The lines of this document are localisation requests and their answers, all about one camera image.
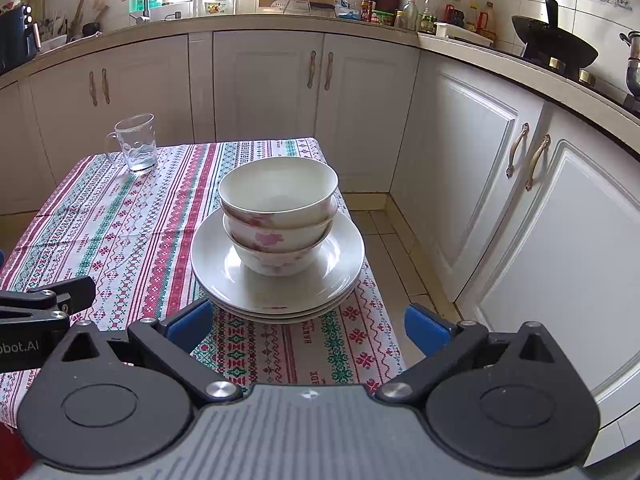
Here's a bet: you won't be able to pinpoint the black wok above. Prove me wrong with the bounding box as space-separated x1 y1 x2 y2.
511 0 600 68

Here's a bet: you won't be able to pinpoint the gas stove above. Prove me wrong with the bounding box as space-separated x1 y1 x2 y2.
520 50 640 116

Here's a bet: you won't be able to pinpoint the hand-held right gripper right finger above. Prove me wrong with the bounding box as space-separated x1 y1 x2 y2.
375 303 563 403

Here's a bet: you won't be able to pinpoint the white floral bowl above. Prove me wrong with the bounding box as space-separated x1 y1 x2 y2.
230 230 333 277
218 156 339 228
222 200 338 253

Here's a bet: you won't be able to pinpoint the orange sauce bottle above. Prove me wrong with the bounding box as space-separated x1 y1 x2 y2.
477 1 497 37

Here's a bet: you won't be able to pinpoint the red cardboard box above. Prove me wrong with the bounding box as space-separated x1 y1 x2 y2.
0 420 23 480

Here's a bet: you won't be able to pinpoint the beige kitchen countertop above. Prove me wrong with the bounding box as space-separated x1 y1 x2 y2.
0 12 640 121

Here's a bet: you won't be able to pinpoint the white dish rack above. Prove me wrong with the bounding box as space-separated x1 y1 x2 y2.
37 10 68 55

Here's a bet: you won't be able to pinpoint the white plate with fruit print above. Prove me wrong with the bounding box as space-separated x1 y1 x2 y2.
190 208 366 312
200 280 358 326
195 270 363 319

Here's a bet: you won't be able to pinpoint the dark blue air fryer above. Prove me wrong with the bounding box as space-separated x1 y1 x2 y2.
0 4 40 75

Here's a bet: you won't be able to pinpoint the steel pot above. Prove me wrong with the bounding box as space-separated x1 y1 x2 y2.
619 30 640 106

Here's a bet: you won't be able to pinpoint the patterned red green tablecloth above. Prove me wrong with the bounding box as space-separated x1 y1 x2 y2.
0 137 406 431

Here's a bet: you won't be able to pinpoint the clear glass mug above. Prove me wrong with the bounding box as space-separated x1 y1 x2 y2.
105 113 159 176

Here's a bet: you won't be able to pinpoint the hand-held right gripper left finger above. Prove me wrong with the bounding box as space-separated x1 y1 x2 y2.
55 298 243 406

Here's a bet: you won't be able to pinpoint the green label oil bottle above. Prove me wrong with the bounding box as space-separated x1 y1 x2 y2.
419 0 439 36

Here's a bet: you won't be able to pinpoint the white kitchen cabinets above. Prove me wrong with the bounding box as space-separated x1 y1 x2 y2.
0 27 640 466

